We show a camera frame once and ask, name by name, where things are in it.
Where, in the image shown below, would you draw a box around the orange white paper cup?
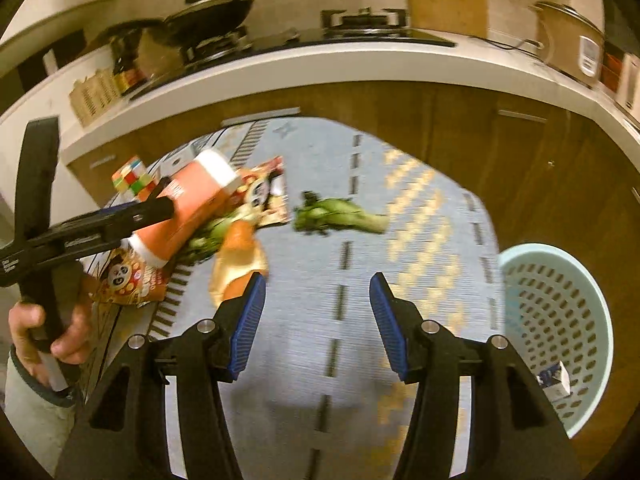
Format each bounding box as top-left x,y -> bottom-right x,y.
128,148 -> 242,269

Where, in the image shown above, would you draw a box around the grey sleeve forearm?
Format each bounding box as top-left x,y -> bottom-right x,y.
4,344 -> 77,476

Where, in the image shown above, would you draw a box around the person left hand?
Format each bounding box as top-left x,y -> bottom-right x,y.
7,274 -> 94,389

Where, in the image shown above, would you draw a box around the orange snack wrapper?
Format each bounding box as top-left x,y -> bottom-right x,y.
99,148 -> 290,306

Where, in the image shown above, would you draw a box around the colourful rubik's cube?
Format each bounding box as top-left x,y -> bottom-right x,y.
112,156 -> 157,202

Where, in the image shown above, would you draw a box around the light green laundry basket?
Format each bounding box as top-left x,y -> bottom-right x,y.
499,243 -> 614,438

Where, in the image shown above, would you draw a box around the green vegetable scrap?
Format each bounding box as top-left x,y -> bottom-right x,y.
180,214 -> 238,263
293,191 -> 390,234

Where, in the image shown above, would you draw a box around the patterned blue table cloth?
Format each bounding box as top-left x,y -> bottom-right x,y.
150,117 -> 504,479

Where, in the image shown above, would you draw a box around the dark sauce bottle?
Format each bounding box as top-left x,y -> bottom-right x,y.
111,37 -> 146,96

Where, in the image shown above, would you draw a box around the wooden base cabinets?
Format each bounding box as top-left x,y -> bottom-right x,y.
70,81 -> 639,467

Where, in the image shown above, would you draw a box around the black wok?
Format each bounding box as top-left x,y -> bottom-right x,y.
154,0 -> 254,47

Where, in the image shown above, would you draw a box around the black gas stove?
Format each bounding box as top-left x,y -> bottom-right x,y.
132,8 -> 456,100

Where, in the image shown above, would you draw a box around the beige rice cooker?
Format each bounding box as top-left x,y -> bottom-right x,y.
533,1 -> 604,88

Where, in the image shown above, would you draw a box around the rice cooker power cable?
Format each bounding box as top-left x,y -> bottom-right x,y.
474,19 -> 557,68

